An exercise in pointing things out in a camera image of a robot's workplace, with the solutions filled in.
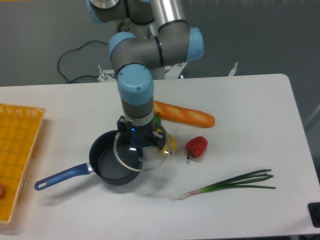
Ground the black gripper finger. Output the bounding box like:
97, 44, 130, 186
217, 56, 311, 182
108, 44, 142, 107
116, 115, 129, 138
147, 131, 166, 150

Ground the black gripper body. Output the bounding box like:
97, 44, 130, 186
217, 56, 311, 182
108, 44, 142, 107
126, 117, 155, 143

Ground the glass lid blue knob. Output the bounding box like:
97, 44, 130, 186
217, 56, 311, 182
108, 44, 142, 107
113, 124, 171, 173

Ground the dark blue saucepan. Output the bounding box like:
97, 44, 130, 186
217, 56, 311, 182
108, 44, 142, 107
34, 130, 140, 191

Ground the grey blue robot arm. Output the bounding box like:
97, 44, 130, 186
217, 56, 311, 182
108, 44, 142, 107
86, 0, 204, 149

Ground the yellow bell pepper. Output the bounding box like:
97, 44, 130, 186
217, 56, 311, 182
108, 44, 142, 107
157, 133, 177, 156

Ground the green bell pepper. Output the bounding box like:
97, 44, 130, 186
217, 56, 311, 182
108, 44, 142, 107
154, 111, 162, 125

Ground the orange baguette bread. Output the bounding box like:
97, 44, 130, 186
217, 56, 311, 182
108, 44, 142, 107
153, 100, 216, 129

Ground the red bell pepper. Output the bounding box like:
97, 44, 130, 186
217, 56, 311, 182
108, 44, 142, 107
185, 136, 208, 160

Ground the green spring onion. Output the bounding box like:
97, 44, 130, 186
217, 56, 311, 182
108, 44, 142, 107
167, 169, 276, 203

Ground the yellow wicker basket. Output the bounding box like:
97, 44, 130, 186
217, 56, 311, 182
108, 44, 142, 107
0, 103, 46, 224

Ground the black device at edge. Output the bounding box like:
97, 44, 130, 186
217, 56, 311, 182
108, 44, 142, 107
307, 202, 320, 228

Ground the black cable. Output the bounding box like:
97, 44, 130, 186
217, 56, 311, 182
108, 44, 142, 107
57, 40, 122, 84

